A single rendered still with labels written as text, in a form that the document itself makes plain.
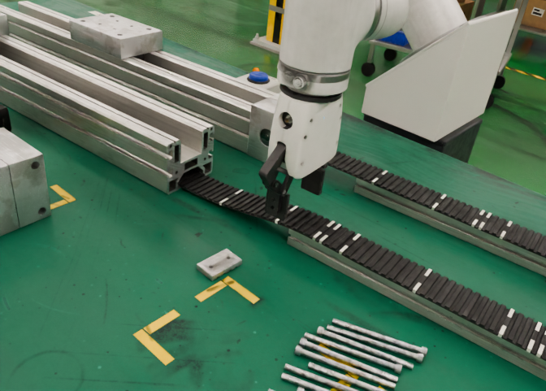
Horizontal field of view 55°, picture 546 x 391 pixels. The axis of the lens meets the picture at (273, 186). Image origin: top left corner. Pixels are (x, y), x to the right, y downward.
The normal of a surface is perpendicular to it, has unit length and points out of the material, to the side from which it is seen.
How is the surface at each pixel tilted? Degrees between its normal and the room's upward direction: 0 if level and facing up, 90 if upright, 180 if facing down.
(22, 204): 90
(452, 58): 90
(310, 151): 90
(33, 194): 90
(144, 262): 0
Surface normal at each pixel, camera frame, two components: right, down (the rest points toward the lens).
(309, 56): -0.26, 0.48
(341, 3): 0.31, 0.53
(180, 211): 0.11, -0.85
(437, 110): -0.66, 0.33
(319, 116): 0.77, 0.34
